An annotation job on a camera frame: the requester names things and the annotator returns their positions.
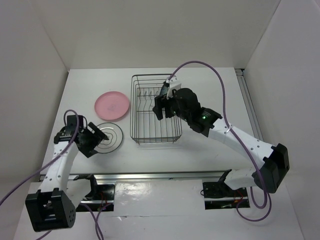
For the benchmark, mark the blue floral ceramic plate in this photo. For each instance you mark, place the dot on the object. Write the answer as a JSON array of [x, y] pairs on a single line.
[[163, 90]]

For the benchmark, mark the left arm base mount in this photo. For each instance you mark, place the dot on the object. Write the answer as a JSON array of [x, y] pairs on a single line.
[[101, 194]]

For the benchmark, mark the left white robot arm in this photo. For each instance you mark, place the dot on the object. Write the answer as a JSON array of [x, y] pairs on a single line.
[[53, 205]]

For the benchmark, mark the aluminium front rail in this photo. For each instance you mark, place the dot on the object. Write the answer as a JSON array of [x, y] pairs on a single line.
[[206, 176]]

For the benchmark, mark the white plate with dark rim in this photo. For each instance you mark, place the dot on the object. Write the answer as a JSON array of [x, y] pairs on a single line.
[[115, 138]]

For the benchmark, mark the aluminium side rail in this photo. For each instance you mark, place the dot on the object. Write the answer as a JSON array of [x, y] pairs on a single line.
[[248, 103]]

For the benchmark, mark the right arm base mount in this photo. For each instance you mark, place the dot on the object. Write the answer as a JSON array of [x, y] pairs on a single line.
[[218, 196]]

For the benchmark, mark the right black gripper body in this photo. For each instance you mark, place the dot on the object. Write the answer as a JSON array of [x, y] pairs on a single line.
[[162, 101]]

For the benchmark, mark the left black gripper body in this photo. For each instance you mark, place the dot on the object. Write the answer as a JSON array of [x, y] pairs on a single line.
[[89, 142]]

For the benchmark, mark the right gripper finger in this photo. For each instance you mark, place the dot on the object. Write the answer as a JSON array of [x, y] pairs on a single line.
[[168, 112], [158, 111]]

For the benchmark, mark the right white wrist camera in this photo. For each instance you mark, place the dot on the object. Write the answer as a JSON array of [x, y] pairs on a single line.
[[170, 85]]

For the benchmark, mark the metal wire dish rack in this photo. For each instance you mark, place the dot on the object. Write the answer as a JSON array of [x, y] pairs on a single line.
[[145, 128]]

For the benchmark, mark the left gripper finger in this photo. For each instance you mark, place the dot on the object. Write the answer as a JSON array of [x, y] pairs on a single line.
[[97, 132], [106, 141]]

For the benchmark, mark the pink plastic plate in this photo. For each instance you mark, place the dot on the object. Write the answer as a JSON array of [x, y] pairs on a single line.
[[111, 105]]

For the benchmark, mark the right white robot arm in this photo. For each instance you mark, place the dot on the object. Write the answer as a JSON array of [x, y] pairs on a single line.
[[271, 162]]

